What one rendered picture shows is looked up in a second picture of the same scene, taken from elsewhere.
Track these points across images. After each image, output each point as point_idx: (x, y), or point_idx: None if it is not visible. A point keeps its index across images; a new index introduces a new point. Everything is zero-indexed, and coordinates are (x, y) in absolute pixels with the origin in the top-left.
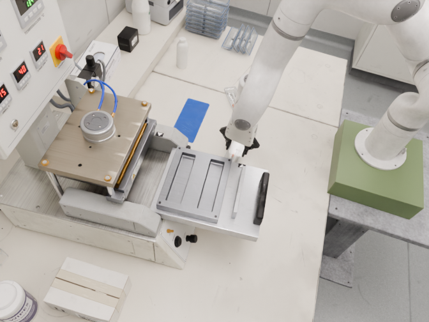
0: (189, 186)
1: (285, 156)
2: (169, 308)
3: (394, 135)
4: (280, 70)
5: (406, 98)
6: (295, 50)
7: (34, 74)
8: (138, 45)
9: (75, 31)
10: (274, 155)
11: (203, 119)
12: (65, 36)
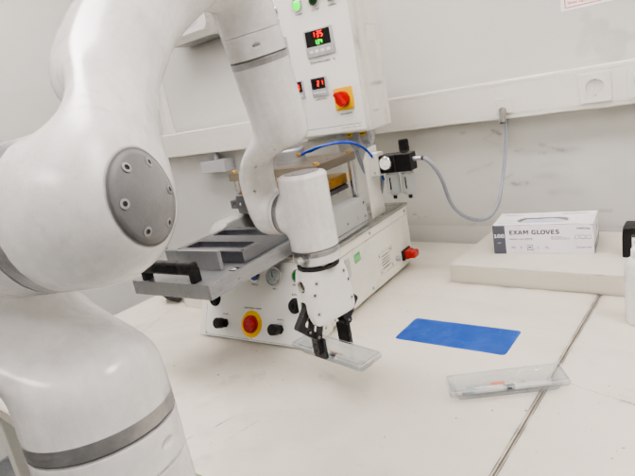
0: (228, 236)
1: (317, 450)
2: (171, 329)
3: None
4: (252, 131)
5: (115, 323)
6: (246, 97)
7: (310, 100)
8: None
9: (605, 195)
10: (328, 433)
11: (455, 347)
12: (358, 91)
